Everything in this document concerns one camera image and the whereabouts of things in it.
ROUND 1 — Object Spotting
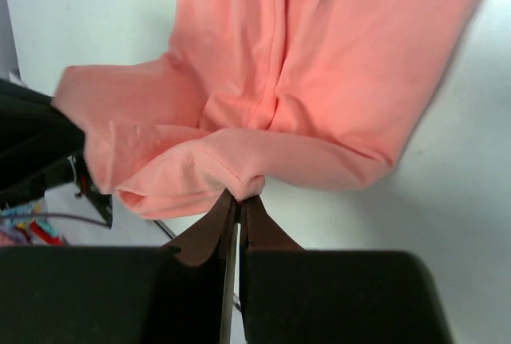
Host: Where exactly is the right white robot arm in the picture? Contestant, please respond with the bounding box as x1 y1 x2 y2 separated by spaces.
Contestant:
1 81 238 343

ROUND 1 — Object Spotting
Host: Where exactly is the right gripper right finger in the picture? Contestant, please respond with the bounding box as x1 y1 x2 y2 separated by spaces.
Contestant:
240 196 303 251

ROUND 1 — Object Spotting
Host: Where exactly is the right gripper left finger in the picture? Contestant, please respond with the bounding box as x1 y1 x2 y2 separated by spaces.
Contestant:
159 190 237 343

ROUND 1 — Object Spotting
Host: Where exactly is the pink t-shirt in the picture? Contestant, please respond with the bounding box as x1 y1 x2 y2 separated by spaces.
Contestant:
53 0 480 219

